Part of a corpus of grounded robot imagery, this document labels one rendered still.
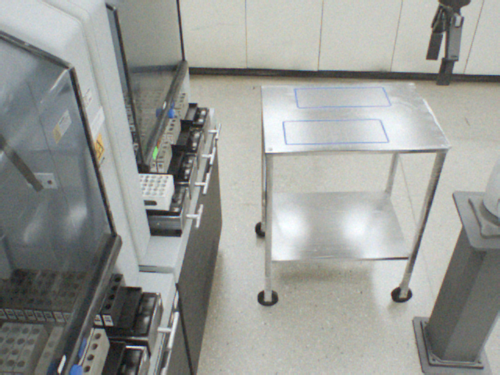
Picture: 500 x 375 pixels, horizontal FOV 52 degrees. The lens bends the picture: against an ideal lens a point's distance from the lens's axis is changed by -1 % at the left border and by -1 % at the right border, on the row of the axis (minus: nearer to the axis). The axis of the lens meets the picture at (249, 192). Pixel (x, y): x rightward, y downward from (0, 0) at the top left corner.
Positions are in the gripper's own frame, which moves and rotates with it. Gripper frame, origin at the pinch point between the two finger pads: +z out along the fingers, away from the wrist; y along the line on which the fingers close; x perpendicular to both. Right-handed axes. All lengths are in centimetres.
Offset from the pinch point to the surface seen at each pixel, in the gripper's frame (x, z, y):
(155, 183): 74, 34, -9
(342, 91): 17, 38, 55
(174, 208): 68, 38, -14
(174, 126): 74, 32, 19
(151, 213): 74, 39, -16
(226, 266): 62, 120, 36
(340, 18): 5, 73, 219
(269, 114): 44, 38, 37
